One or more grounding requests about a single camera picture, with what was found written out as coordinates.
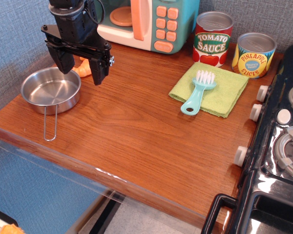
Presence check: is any teal dish brush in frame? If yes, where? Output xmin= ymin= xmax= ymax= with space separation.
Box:
xmin=181 ymin=70 xmax=216 ymax=116

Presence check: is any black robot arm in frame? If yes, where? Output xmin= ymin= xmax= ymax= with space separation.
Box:
xmin=41 ymin=0 xmax=114 ymax=85

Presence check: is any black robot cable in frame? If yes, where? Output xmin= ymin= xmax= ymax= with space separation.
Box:
xmin=84 ymin=0 xmax=106 ymax=25

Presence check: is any green folded cloth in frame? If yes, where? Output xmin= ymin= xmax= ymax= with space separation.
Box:
xmin=169 ymin=62 xmax=249 ymax=118

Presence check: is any small steel pan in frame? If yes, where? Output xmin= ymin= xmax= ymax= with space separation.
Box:
xmin=21 ymin=67 xmax=82 ymax=141

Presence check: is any pineapple slices can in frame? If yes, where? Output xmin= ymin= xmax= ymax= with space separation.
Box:
xmin=231 ymin=32 xmax=277 ymax=78

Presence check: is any black toy stove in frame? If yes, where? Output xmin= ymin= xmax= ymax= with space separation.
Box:
xmin=202 ymin=45 xmax=293 ymax=234

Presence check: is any orange plush object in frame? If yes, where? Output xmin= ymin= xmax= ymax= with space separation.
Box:
xmin=0 ymin=224 xmax=25 ymax=234

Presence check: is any orange toy croissant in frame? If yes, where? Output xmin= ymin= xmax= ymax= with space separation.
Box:
xmin=72 ymin=57 xmax=92 ymax=78

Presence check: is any teal toy microwave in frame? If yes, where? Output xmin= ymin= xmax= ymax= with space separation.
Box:
xmin=96 ymin=0 xmax=200 ymax=54

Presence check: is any tomato sauce can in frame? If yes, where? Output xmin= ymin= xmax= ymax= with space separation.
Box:
xmin=192 ymin=11 xmax=234 ymax=67

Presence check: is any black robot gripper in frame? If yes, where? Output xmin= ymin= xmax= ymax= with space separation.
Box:
xmin=41 ymin=6 xmax=114 ymax=85

